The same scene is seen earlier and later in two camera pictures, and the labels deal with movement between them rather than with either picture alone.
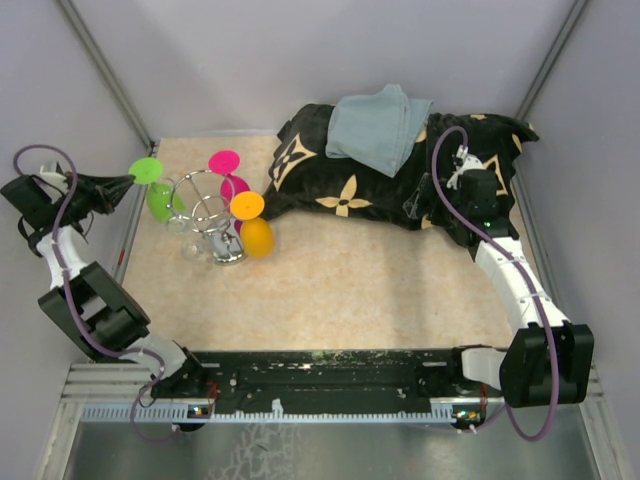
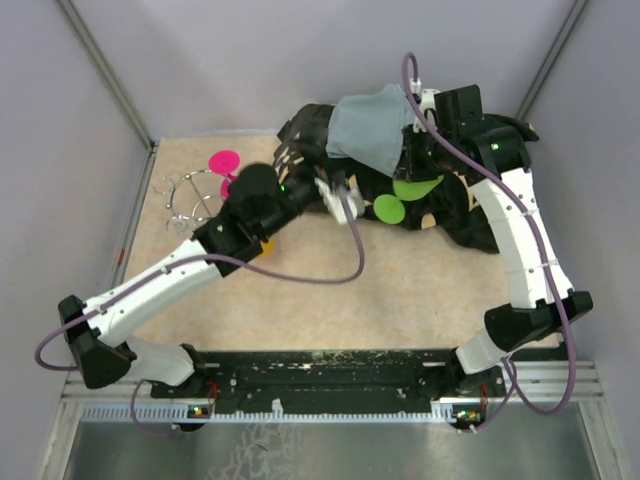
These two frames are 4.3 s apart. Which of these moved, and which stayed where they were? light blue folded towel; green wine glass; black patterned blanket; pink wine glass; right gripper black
Moved: right gripper black; green wine glass
Stayed: black patterned blanket; pink wine glass; light blue folded towel
